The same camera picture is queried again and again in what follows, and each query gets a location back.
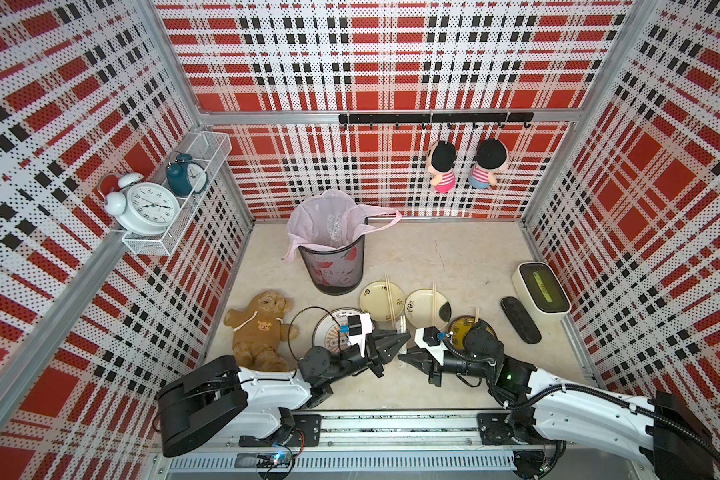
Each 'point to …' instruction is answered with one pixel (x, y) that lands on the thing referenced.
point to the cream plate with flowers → (374, 301)
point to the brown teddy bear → (259, 332)
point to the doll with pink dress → (440, 158)
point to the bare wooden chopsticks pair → (477, 313)
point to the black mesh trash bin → (338, 271)
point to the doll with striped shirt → (491, 156)
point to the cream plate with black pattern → (419, 309)
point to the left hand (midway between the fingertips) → (415, 336)
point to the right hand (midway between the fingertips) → (405, 353)
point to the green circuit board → (274, 460)
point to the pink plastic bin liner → (331, 220)
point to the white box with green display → (540, 292)
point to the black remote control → (520, 320)
